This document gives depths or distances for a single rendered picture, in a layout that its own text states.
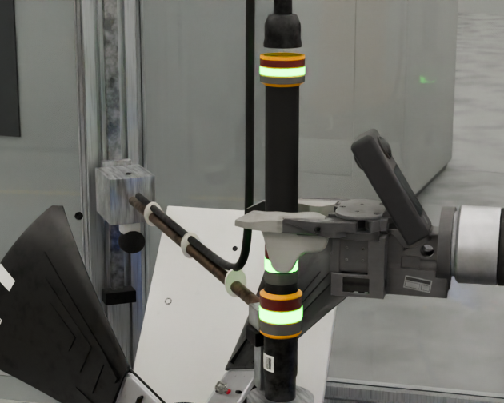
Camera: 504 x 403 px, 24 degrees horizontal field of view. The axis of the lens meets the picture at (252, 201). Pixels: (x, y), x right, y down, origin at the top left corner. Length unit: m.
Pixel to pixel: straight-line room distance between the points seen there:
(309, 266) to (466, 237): 0.28
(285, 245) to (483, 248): 0.19
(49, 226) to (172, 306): 0.28
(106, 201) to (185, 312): 0.24
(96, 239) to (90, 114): 0.20
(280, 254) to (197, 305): 0.46
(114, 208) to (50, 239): 0.35
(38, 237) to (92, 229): 0.45
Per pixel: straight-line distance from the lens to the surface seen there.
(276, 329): 1.18
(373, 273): 1.13
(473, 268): 1.11
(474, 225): 1.11
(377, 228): 1.12
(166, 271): 1.62
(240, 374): 1.31
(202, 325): 1.58
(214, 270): 1.36
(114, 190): 1.71
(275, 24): 1.12
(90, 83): 1.79
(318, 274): 1.31
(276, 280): 1.16
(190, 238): 1.45
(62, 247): 1.36
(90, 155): 1.81
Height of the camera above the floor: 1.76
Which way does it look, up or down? 14 degrees down
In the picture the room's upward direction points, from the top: straight up
